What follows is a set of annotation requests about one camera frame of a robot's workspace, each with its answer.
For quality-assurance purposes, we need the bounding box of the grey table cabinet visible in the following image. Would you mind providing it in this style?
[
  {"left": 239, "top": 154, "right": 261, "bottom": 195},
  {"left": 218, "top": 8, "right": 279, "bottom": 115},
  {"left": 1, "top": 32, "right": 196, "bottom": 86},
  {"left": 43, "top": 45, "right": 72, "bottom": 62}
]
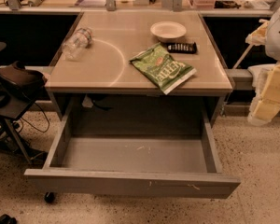
[{"left": 46, "top": 10, "right": 233, "bottom": 119}]

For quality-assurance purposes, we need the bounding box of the green jalapeno chip bag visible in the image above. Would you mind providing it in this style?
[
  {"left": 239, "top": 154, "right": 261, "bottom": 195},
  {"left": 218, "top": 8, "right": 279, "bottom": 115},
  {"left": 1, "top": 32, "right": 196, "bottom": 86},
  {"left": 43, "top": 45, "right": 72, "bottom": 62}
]
[{"left": 130, "top": 43, "right": 196, "bottom": 94}]

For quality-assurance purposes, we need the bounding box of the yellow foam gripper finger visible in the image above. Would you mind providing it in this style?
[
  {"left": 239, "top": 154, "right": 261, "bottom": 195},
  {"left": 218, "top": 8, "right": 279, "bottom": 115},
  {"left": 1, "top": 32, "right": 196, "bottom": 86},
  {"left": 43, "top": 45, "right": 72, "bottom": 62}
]
[{"left": 247, "top": 62, "right": 280, "bottom": 126}]

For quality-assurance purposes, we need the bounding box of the black snack bar packet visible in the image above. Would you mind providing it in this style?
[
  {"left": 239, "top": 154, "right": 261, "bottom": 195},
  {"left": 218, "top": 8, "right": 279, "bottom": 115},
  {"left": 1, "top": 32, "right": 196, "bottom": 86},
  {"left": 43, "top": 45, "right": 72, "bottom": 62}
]
[{"left": 166, "top": 43, "right": 197, "bottom": 54}]

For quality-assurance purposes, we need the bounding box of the clear plastic water bottle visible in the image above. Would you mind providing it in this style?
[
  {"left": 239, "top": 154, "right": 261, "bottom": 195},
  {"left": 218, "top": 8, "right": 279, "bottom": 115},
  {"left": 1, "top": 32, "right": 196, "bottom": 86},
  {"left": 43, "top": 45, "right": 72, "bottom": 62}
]
[{"left": 62, "top": 27, "right": 92, "bottom": 61}]

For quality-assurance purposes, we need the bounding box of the black floor cable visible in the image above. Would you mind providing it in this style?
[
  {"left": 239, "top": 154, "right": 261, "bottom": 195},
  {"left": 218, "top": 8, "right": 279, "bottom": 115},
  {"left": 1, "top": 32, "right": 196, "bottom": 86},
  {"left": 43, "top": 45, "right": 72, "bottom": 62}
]
[{"left": 20, "top": 101, "right": 51, "bottom": 134}]

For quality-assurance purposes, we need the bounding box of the white stick tool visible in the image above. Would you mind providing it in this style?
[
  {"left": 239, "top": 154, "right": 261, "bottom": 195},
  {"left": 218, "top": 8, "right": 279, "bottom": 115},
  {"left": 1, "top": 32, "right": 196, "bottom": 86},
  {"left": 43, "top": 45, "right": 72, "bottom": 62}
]
[{"left": 232, "top": 19, "right": 269, "bottom": 69}]

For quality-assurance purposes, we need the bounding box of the black chair with bag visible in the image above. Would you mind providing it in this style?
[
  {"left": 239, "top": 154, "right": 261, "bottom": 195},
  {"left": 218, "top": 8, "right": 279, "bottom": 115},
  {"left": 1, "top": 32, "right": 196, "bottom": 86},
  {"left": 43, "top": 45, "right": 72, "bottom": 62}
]
[{"left": 0, "top": 40, "right": 50, "bottom": 165}]

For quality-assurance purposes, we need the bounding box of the grey open top drawer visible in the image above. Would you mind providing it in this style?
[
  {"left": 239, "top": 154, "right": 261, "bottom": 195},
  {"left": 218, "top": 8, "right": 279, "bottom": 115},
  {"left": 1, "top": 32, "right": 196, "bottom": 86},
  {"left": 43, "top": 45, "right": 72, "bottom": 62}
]
[{"left": 23, "top": 97, "right": 242, "bottom": 200}]

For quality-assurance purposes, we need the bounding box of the black caster wheel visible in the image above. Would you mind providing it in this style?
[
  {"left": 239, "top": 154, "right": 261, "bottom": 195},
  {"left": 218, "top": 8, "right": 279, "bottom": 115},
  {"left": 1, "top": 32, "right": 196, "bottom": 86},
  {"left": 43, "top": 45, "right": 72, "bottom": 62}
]
[{"left": 44, "top": 192, "right": 55, "bottom": 203}]

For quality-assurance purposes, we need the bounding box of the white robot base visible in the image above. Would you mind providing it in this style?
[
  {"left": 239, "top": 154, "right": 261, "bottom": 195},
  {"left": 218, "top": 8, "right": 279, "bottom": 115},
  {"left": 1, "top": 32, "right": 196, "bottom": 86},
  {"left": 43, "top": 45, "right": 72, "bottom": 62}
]
[{"left": 247, "top": 63, "right": 274, "bottom": 88}]

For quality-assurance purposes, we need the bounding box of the white bowl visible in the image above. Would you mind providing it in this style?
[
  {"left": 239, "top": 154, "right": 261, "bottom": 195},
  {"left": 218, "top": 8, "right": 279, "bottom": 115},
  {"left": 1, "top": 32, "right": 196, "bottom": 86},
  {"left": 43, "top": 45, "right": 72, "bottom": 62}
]
[{"left": 150, "top": 21, "right": 187, "bottom": 43}]

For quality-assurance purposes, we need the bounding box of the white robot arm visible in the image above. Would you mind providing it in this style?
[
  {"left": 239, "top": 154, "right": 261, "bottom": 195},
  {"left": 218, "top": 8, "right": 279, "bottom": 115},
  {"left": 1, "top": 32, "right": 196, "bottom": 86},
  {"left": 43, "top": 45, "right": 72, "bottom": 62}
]
[{"left": 245, "top": 7, "right": 280, "bottom": 126}]

